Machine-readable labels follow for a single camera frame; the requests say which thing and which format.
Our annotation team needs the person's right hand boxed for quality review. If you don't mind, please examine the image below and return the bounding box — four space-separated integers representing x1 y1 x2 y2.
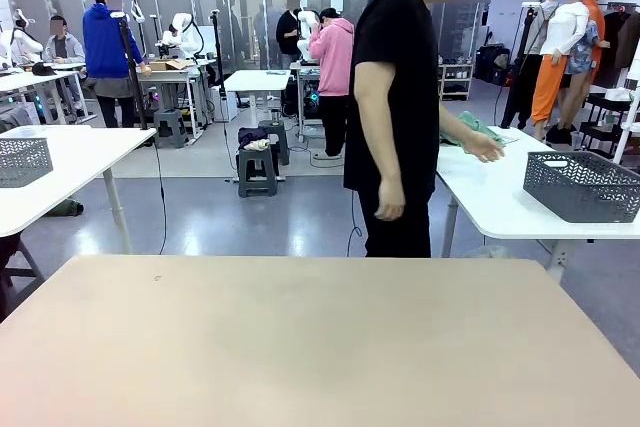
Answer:
374 179 407 222

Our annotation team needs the person's left hand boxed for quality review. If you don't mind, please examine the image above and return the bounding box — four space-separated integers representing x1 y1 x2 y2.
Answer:
462 131 505 164

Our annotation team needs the person's left forearm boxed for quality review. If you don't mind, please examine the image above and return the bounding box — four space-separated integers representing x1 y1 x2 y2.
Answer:
438 105 471 148

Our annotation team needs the person's right forearm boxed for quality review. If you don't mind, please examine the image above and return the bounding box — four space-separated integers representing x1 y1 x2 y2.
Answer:
358 111 405 183

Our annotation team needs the dark grey lattice basket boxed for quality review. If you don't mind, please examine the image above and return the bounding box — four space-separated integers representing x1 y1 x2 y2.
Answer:
522 150 640 224

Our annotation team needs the low shelf with shoes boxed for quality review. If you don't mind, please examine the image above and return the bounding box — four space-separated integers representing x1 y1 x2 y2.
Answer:
438 62 475 102

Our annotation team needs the black suitcase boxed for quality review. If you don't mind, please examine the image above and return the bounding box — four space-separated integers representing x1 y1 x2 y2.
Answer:
473 44 512 87

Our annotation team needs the black utility cart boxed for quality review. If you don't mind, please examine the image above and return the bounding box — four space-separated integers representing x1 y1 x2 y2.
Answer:
579 91 636 161

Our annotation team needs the grey plastic stool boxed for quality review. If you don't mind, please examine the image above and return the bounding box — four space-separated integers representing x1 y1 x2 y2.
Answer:
152 108 190 149
258 119 291 167

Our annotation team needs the grey stool with clothes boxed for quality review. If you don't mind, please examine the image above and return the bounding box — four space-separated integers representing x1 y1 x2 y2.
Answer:
236 144 279 198

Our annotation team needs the person in black t-shirt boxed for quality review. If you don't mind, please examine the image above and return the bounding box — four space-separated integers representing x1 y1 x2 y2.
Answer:
342 0 506 259

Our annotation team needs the mannequin in white top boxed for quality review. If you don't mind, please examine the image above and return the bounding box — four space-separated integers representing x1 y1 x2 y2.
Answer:
530 0 591 143

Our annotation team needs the pile of clothes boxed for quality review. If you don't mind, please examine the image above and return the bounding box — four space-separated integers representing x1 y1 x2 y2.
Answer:
236 126 272 152

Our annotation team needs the person in pink hoodie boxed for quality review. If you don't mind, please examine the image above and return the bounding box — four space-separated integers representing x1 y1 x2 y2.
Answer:
308 7 356 158

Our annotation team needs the rack of dark clothes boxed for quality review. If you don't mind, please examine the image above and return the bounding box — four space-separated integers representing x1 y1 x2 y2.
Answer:
594 1 640 91

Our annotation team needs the mannequin in orange shirt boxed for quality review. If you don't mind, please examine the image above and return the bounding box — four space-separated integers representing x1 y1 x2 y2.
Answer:
559 0 612 143

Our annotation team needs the small white background table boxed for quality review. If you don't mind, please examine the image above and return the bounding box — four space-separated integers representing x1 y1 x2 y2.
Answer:
223 69 292 128

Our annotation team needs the person in black top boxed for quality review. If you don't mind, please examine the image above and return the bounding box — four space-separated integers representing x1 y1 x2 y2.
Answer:
275 0 305 71

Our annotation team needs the thin black stand pole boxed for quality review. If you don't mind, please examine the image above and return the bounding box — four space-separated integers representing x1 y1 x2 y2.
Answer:
209 9 229 123

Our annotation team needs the grey workbench with box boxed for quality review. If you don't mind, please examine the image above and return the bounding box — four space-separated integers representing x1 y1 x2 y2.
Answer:
134 64 219 141

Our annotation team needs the open cardboard box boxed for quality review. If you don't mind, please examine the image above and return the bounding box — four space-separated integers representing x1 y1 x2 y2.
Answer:
147 59 194 72

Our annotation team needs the black tripod pole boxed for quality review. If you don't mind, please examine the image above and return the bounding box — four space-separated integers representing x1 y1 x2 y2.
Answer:
110 11 151 131

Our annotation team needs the person in blue hoodie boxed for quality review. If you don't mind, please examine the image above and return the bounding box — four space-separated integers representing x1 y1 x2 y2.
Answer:
81 0 151 129

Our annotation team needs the seated person in grey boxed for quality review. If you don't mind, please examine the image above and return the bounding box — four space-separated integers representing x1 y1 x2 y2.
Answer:
42 15 87 118

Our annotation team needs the long white background bench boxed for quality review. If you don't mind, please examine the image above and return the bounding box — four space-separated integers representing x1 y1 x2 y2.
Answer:
0 69 96 126

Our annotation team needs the white robot with hanger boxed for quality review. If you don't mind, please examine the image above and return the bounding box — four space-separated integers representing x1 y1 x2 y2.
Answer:
0 9 45 68

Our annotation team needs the bare mannequin with straps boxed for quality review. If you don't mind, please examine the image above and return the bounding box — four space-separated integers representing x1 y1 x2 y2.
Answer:
501 0 562 131

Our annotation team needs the black floor cable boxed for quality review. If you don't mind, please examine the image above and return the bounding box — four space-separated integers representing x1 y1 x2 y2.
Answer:
148 129 167 256

